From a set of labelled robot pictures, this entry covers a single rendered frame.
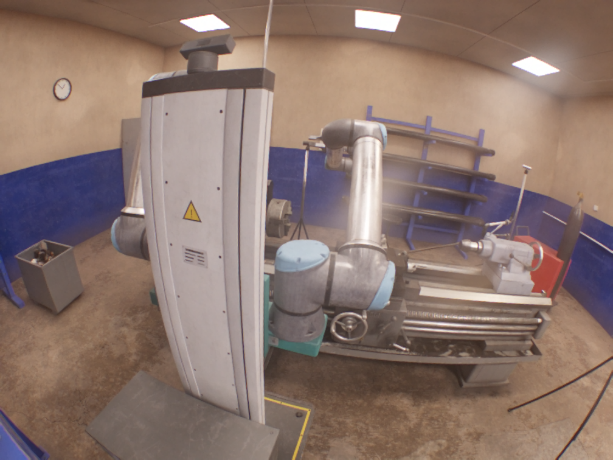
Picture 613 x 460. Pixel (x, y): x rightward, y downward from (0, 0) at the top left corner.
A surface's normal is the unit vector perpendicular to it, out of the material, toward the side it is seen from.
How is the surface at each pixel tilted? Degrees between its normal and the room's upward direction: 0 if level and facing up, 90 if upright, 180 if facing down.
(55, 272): 90
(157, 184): 90
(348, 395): 0
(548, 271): 90
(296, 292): 90
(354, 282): 58
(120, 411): 0
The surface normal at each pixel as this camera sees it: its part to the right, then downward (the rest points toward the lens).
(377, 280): -0.06, -0.30
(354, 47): -0.16, 0.33
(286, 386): 0.09, -0.93
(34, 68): 0.98, 0.14
